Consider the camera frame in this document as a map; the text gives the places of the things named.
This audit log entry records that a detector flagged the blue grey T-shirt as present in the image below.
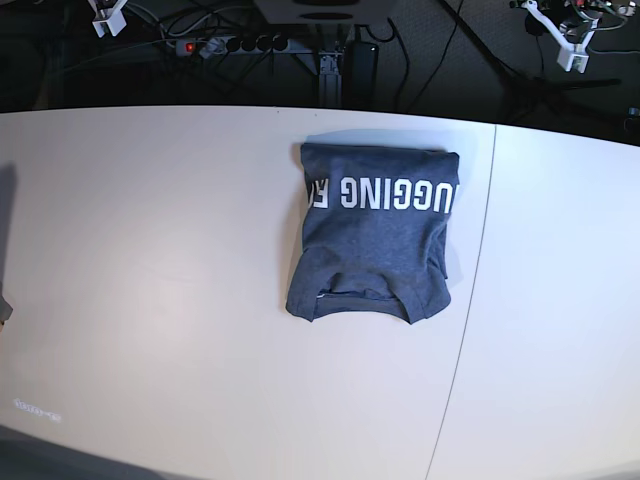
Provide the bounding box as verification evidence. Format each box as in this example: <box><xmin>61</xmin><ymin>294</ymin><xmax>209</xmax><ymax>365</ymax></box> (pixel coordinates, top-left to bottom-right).
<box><xmin>285</xmin><ymin>143</ymin><xmax>460</xmax><ymax>324</ymax></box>

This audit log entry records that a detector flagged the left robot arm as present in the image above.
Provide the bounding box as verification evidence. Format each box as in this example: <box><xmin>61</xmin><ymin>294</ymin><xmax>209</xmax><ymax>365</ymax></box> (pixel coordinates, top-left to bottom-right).
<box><xmin>548</xmin><ymin>0</ymin><xmax>639</xmax><ymax>24</ymax></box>

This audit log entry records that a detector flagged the black power adapter brick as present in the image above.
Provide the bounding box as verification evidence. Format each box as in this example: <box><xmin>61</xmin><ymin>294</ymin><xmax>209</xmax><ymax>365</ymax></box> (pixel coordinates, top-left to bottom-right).
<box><xmin>343</xmin><ymin>40</ymin><xmax>379</xmax><ymax>110</ymax></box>

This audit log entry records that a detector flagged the white power strip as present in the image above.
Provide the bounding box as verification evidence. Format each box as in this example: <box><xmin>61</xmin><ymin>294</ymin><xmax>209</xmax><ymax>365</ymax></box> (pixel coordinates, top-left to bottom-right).
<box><xmin>169</xmin><ymin>35</ymin><xmax>293</xmax><ymax>60</ymax></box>

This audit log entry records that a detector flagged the black tripod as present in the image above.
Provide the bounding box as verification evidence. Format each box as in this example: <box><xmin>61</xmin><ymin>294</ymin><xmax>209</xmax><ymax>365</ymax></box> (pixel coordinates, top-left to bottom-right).
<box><xmin>439</xmin><ymin>1</ymin><xmax>639</xmax><ymax>131</ymax></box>

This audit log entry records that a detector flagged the aluminium mounting bracket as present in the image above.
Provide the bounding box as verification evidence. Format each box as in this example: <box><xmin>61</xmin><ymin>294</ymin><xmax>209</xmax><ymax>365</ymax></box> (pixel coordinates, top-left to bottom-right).
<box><xmin>317</xmin><ymin>51</ymin><xmax>342</xmax><ymax>109</ymax></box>

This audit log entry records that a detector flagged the grey base camera stand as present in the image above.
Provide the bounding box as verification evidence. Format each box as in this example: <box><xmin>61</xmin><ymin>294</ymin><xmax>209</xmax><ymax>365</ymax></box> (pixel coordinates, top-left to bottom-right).
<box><xmin>254</xmin><ymin>0</ymin><xmax>397</xmax><ymax>25</ymax></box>

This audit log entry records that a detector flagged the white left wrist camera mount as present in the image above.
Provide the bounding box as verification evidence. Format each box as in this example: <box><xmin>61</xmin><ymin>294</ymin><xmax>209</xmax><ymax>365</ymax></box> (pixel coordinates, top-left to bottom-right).
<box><xmin>509</xmin><ymin>0</ymin><xmax>604</xmax><ymax>73</ymax></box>

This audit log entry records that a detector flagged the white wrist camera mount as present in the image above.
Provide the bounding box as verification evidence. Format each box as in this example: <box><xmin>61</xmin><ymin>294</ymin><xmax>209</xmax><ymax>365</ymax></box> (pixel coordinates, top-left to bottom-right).
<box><xmin>509</xmin><ymin>0</ymin><xmax>604</xmax><ymax>73</ymax></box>
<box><xmin>88</xmin><ymin>0</ymin><xmax>127</xmax><ymax>38</ymax></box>

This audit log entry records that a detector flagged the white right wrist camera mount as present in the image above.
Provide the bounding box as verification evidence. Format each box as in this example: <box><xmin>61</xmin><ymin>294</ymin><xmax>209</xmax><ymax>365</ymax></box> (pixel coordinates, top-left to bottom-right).
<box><xmin>88</xmin><ymin>0</ymin><xmax>127</xmax><ymax>38</ymax></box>

